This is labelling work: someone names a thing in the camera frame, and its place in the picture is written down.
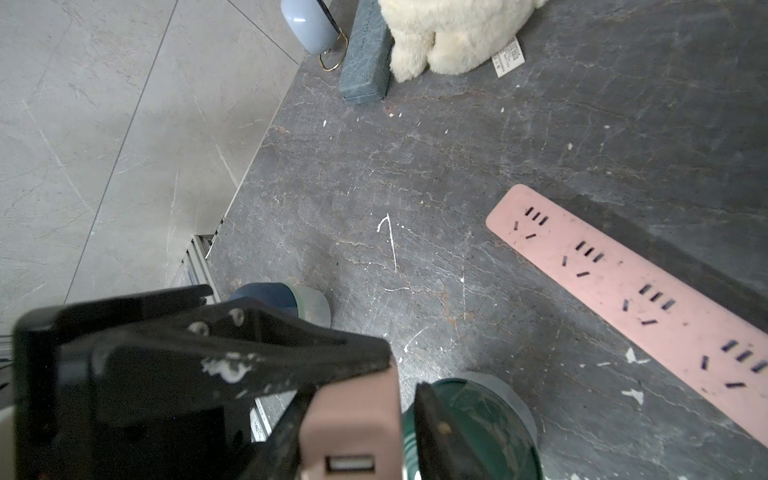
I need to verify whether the pink USB charger adapter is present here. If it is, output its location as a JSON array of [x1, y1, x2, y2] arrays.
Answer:
[[299, 362, 404, 479]]

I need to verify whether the grey-blue glasses case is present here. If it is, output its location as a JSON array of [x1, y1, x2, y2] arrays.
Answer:
[[339, 0, 394, 104]]

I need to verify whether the pink power strip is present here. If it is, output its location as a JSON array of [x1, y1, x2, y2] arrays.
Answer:
[[486, 184, 767, 443]]

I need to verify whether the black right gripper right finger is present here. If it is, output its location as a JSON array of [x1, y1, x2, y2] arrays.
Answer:
[[413, 382, 490, 479]]

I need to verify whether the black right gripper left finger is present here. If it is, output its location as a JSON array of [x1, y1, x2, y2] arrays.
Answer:
[[13, 285, 391, 479]]

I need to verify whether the white plush dog toy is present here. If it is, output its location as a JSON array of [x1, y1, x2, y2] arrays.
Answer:
[[378, 0, 546, 83]]

